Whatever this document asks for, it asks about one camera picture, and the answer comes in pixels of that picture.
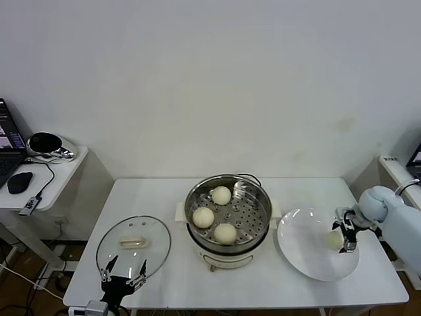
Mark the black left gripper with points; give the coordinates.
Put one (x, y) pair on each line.
(115, 288)

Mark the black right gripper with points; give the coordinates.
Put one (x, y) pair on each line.
(349, 225)

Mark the white steamed baozi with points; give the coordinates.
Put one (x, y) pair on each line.
(220, 195)
(203, 217)
(335, 240)
(225, 233)

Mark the light blue right robot arm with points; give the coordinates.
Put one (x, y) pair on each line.
(394, 227)

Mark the steel steamer basket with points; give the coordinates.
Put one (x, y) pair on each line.
(250, 217)

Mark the white plate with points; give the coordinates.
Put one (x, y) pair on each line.
(306, 256)

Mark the open dark laptop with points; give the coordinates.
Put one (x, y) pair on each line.
(415, 164)

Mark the cream electric cooker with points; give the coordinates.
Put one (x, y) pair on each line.
(227, 258)

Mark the grey usb hub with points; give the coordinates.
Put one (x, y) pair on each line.
(29, 205)

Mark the black computer mouse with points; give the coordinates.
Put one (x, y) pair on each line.
(19, 181)

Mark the chrome and black device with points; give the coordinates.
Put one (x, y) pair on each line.
(48, 145)

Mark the open black laptop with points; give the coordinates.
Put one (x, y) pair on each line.
(9, 131)

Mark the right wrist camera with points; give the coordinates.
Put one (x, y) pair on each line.
(343, 213)

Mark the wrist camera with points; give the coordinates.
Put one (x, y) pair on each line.
(343, 213)
(97, 307)

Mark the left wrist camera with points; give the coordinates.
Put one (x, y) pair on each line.
(97, 307)

